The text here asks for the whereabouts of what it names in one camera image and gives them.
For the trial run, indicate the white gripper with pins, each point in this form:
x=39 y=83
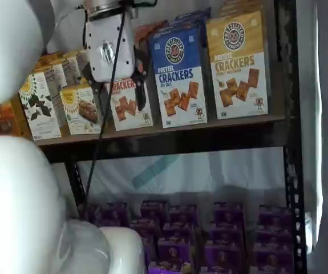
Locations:
x=101 y=31

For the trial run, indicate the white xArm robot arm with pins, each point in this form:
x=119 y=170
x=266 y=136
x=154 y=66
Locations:
x=9 y=42

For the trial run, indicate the orange cheddar pretzel crackers box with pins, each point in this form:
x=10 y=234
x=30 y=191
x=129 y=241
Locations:
x=123 y=114
x=143 y=34

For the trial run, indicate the Sweet Thins mint chocolate box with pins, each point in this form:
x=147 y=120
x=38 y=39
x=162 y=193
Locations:
x=71 y=68
x=54 y=75
x=41 y=114
x=81 y=62

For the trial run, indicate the almond flour bars box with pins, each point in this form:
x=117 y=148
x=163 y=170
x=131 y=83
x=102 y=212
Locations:
x=78 y=114

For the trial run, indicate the wooden shelf board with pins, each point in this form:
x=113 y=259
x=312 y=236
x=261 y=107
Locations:
x=199 y=248
x=81 y=137

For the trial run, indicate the blue sea salt crackers box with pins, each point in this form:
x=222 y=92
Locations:
x=180 y=85
x=192 y=20

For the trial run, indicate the black metal shelf rack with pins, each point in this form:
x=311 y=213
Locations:
x=180 y=144

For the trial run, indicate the orange snack box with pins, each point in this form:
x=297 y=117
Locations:
x=4 y=120

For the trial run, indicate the yellow honey mustard crackers box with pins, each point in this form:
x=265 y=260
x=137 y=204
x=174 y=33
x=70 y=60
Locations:
x=238 y=71
x=238 y=8

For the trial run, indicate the purple Annie's snack box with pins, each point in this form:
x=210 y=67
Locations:
x=182 y=214
x=109 y=212
x=273 y=235
x=153 y=209
x=224 y=254
x=178 y=231
x=272 y=255
x=275 y=215
x=170 y=268
x=221 y=270
x=228 y=212
x=174 y=249
x=143 y=228
x=227 y=232

